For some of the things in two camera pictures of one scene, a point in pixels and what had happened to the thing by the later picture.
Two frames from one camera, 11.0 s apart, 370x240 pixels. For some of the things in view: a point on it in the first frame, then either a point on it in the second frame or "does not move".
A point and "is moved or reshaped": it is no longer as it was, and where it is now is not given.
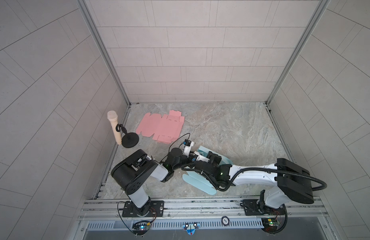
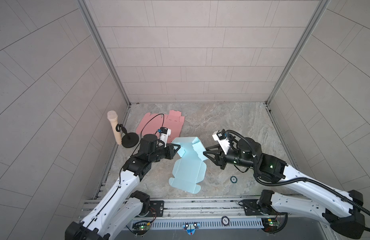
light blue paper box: [196, 180] is moved or reshaped
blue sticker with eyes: [190, 228] does not move
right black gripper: [215, 160] to [219, 155]
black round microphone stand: [129, 140] does not move
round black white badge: [225, 221] does not move
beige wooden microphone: [113, 116] does not move
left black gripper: [189, 160] to [169, 153]
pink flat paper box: [165, 128] does not move
